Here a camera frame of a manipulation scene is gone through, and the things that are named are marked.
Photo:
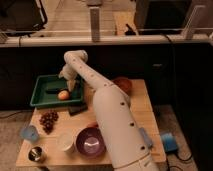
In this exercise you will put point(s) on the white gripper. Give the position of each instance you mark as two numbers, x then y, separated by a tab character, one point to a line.
70	75

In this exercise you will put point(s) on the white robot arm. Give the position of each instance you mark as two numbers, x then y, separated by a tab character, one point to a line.
125	145

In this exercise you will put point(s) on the green plastic tray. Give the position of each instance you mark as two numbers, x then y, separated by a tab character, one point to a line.
47	88

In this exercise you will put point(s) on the orange apple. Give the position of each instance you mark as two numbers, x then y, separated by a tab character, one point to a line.
63	95

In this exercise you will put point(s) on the black sponge block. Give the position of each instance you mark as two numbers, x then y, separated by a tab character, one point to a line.
73	110

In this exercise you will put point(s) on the bunch of dark grapes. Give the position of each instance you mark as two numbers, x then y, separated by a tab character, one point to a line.
47	121

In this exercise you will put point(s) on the brown red bowl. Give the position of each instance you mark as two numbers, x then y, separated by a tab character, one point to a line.
124	84

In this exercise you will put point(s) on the white cup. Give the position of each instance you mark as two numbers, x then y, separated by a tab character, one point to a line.
65	143

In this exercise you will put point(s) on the blue plastic cup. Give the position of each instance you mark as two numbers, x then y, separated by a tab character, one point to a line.
30	133

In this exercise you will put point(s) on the purple bowl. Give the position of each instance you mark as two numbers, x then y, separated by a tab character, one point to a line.
90	143

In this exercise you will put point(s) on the black chair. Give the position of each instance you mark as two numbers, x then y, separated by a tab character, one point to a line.
22	17

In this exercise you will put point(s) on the small metal cup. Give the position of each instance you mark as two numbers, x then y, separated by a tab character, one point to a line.
37	154

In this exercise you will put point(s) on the blue device on floor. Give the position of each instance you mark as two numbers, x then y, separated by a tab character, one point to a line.
169	143

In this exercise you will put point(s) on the white horizontal rail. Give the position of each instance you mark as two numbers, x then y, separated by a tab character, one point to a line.
82	41

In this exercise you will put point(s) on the grey vertical post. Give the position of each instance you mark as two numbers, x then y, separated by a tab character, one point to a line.
95	24

